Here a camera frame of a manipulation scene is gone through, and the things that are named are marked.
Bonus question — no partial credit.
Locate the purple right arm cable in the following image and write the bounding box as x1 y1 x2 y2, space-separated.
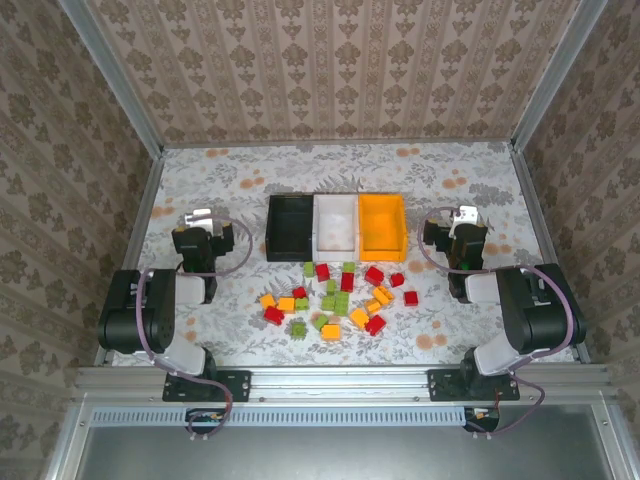
417 205 581 442

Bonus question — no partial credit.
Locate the long aluminium frame rail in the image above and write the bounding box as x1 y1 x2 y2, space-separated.
74 364 617 403

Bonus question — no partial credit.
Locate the grey slotted cable duct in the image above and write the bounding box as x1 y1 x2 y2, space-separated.
91 405 471 427

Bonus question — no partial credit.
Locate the aluminium frame bar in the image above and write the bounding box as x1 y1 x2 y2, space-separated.
592 399 639 480
43 397 96 480

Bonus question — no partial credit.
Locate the orange plastic bin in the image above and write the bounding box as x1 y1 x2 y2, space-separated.
357 193 407 263

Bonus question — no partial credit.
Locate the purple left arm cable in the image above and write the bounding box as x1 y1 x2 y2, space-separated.
135 209 254 444

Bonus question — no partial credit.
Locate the grey metal sheet panel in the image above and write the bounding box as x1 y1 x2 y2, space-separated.
79 403 616 480

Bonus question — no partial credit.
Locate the black plastic bin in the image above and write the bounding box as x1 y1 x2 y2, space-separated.
265 193 317 263

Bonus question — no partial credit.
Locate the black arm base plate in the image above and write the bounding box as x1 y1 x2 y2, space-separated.
162 369 252 403
427 368 521 403

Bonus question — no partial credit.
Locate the aluminium side rail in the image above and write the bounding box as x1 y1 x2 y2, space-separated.
93 147 166 366
512 146 594 365

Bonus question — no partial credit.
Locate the thin aluminium rail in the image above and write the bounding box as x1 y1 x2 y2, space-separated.
160 138 517 150

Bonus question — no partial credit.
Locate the white plastic bin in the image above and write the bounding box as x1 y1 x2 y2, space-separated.
312 193 362 262

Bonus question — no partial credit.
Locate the aluminium frame post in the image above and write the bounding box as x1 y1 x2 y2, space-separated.
510 0 610 153
58 0 166 154

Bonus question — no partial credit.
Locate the floral table cover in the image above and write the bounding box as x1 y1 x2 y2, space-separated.
107 141 584 367

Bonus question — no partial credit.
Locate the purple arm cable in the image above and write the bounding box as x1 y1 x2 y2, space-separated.
135 209 254 444
417 205 581 442

